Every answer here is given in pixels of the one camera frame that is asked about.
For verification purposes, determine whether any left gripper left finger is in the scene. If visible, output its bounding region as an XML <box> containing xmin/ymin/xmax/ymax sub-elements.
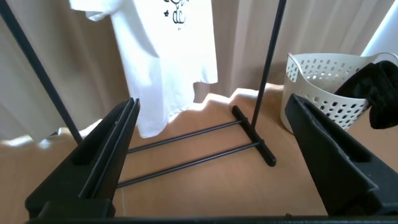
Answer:
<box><xmin>24</xmin><ymin>98</ymin><xmax>141</xmax><ymax>218</ymax></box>

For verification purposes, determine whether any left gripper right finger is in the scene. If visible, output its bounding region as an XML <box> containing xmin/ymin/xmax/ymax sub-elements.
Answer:
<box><xmin>284</xmin><ymin>94</ymin><xmax>398</xmax><ymax>215</ymax></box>

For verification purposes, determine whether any white printed t-shirt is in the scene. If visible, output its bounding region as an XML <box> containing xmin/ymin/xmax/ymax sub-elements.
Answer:
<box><xmin>68</xmin><ymin>0</ymin><xmax>218</xmax><ymax>139</ymax></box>

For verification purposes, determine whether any black clothes rack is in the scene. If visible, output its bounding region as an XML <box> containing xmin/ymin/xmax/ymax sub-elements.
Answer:
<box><xmin>0</xmin><ymin>0</ymin><xmax>289</xmax><ymax>189</ymax></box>

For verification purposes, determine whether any white laundry basket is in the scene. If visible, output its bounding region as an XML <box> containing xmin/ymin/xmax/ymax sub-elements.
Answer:
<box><xmin>279</xmin><ymin>52</ymin><xmax>398</xmax><ymax>134</ymax></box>

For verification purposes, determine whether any black garment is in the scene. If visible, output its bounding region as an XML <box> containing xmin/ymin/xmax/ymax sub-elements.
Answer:
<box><xmin>334</xmin><ymin>60</ymin><xmax>398</xmax><ymax>130</ymax></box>

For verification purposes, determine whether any beige curtain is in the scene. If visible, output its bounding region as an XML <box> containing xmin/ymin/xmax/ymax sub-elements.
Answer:
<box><xmin>0</xmin><ymin>0</ymin><xmax>396</xmax><ymax>144</ymax></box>

